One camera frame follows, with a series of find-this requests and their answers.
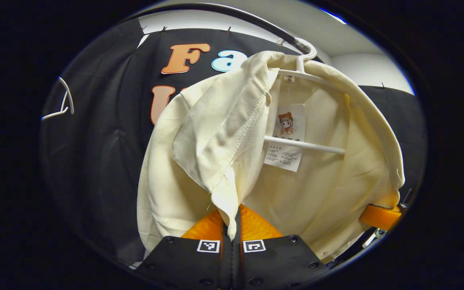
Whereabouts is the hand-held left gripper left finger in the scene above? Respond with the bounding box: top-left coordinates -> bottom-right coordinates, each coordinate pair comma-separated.
135,209 -> 233,290

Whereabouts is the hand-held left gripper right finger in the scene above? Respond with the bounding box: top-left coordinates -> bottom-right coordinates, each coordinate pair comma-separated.
233,204 -> 330,290

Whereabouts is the cream button shirt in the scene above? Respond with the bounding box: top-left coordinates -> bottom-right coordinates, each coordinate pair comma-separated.
137,50 -> 406,264

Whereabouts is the white plastic clothes hanger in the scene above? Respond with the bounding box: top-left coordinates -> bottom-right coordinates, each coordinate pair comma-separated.
263,37 -> 347,155
41,77 -> 75,121

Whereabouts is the black metal clothes rack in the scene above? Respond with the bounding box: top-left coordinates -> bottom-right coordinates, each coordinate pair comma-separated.
123,2 -> 331,65

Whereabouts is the black backdrop cloth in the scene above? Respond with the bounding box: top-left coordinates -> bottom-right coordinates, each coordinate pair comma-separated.
41,18 -> 426,266

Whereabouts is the long ceiling light panel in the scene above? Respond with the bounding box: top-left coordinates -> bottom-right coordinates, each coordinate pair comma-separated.
322,8 -> 348,25

